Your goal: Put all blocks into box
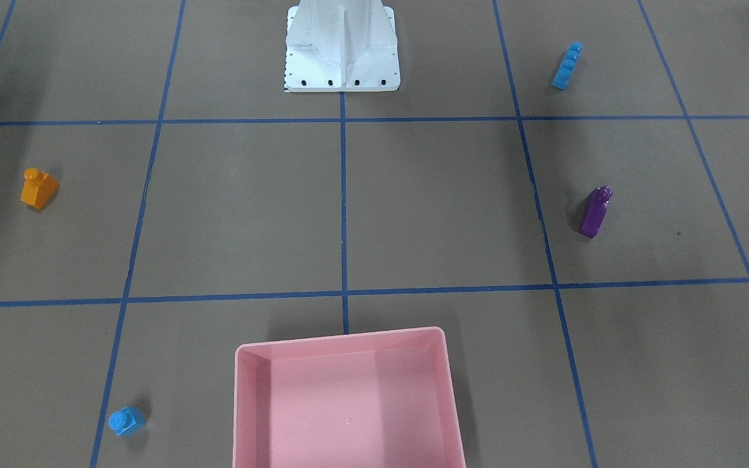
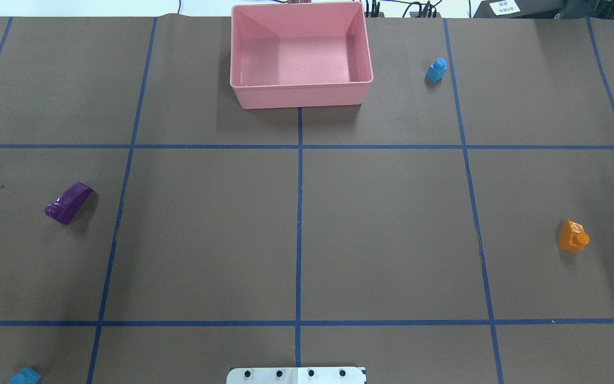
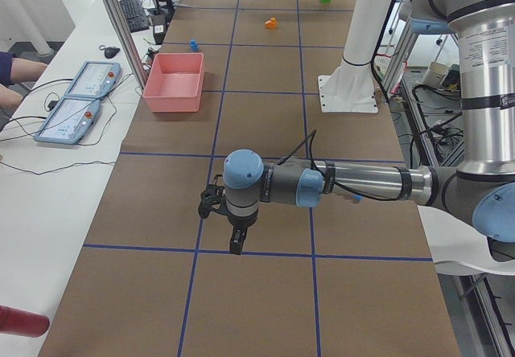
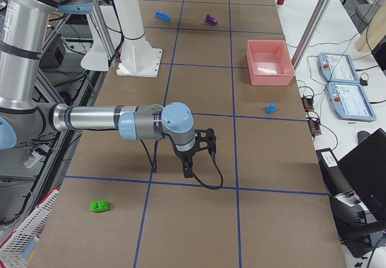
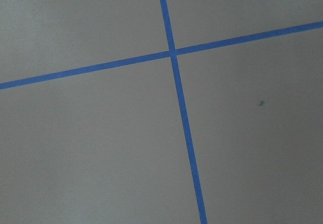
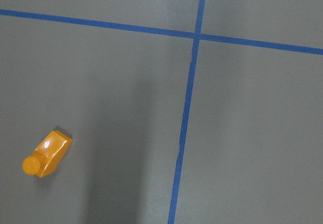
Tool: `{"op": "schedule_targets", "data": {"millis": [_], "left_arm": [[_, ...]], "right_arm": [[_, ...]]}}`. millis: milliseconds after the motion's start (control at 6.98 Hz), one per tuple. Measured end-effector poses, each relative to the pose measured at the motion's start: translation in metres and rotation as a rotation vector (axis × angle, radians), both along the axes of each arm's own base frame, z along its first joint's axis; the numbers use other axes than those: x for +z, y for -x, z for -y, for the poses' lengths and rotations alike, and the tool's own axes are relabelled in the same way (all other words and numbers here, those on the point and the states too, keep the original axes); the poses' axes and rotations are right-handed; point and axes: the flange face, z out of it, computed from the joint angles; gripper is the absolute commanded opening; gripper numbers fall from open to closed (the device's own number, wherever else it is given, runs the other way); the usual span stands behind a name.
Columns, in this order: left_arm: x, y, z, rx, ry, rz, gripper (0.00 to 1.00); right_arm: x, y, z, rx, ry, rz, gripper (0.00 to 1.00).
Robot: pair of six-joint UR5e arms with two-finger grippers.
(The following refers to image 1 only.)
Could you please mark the pink plastic box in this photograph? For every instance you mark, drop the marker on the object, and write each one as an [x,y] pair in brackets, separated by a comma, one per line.
[377,399]

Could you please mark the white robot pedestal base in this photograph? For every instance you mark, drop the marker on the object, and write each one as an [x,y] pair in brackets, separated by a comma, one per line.
[341,46]

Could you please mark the orange toy block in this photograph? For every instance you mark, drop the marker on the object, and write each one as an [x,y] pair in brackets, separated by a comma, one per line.
[38,188]

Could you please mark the purple toy block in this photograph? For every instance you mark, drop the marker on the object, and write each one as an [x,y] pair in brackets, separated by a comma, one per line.
[595,210]

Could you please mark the small blue toy block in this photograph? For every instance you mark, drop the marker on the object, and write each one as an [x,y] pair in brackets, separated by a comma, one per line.
[127,421]

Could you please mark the long blue toy block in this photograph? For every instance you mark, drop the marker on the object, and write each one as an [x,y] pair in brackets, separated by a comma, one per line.
[567,66]

